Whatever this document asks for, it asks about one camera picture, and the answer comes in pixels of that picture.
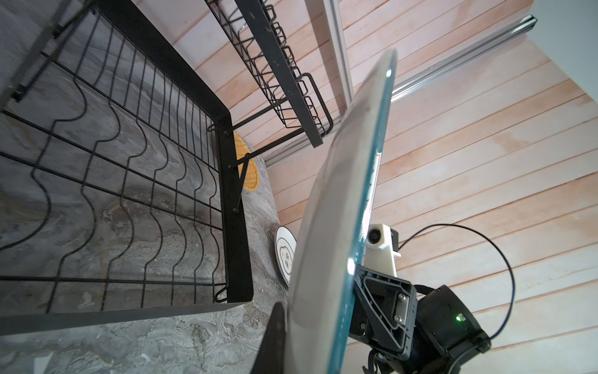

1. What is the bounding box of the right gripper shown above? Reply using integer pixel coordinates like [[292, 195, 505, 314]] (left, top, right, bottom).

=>
[[349, 266, 420, 373]]

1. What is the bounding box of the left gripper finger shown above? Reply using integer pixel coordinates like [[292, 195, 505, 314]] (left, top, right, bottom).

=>
[[250, 302, 286, 374]]

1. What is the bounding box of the white plate green patterned rim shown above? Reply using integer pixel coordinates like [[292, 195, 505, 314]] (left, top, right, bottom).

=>
[[283, 49, 397, 373]]

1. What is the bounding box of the black wire dish rack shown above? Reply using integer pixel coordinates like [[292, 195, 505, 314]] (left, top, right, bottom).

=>
[[0, 0, 335, 337]]

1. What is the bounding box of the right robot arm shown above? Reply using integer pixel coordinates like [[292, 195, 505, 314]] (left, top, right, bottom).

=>
[[349, 266, 491, 373]]

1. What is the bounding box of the white plate cloud outline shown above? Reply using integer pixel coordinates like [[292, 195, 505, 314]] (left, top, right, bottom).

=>
[[275, 226, 297, 286]]

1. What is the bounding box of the yellow woven round trivet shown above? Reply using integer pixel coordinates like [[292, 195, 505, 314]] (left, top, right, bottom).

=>
[[234, 132, 259, 191]]

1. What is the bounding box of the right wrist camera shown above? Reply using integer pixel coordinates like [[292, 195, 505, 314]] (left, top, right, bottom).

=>
[[363, 224, 401, 277]]

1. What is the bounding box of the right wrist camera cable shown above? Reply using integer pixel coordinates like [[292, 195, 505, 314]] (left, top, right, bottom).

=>
[[396, 223, 516, 341]]

